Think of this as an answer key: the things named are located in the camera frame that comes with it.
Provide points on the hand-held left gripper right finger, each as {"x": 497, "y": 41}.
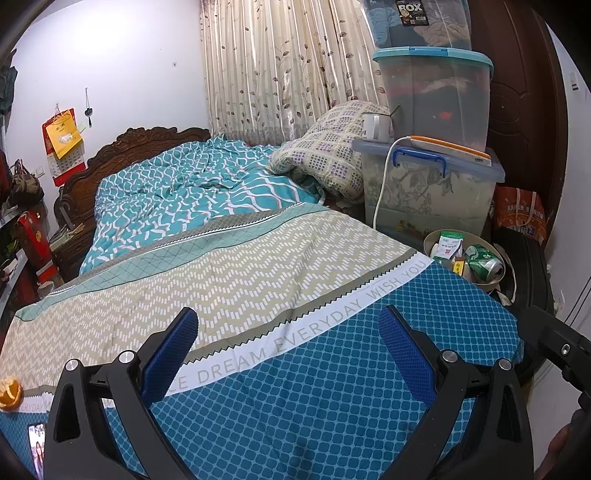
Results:
{"x": 406, "y": 355}

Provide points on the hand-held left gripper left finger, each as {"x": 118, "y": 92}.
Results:
{"x": 168, "y": 353}

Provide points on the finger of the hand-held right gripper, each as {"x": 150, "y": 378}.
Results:
{"x": 549, "y": 337}

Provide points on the crushed green drink can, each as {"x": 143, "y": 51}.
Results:
{"x": 482, "y": 265}

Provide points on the brown printed cardboard box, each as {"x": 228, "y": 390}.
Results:
{"x": 458, "y": 267}

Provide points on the beige round bin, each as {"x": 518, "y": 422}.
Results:
{"x": 428, "y": 242}

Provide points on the small white green box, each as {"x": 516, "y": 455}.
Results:
{"x": 447, "y": 244}

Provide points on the orange shopping bag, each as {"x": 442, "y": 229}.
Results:
{"x": 519, "y": 214}

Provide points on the blue beige patterned bed cover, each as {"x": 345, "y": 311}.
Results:
{"x": 277, "y": 286}

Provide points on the pile of books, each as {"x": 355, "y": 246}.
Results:
{"x": 67, "y": 237}

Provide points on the small orange peel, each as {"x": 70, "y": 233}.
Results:
{"x": 10, "y": 392}

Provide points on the smartphone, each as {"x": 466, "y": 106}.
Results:
{"x": 36, "y": 450}

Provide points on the teal patterned duvet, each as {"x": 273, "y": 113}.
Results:
{"x": 184, "y": 184}

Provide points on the red gift box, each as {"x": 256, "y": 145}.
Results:
{"x": 34, "y": 244}

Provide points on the grey storage shelf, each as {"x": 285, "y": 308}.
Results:
{"x": 11, "y": 277}

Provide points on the carved wooden headboard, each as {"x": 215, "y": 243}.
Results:
{"x": 120, "y": 147}

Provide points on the white orange flat device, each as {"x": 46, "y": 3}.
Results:
{"x": 448, "y": 147}

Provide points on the patterned grey pillow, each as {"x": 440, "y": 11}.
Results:
{"x": 323, "y": 152}

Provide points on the brown handbag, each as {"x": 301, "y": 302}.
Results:
{"x": 25, "y": 184}

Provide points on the white enamel mug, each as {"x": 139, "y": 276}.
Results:
{"x": 374, "y": 129}

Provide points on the hanging keys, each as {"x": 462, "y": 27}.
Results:
{"x": 88, "y": 110}

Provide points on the clear storage box teal lid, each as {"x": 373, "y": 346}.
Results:
{"x": 434, "y": 92}

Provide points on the beige leaf print curtain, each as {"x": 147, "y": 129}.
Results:
{"x": 277, "y": 69}

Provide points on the clear storage box black label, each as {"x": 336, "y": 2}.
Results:
{"x": 443, "y": 27}

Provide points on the red yellow wall calendar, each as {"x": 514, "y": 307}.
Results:
{"x": 62, "y": 143}

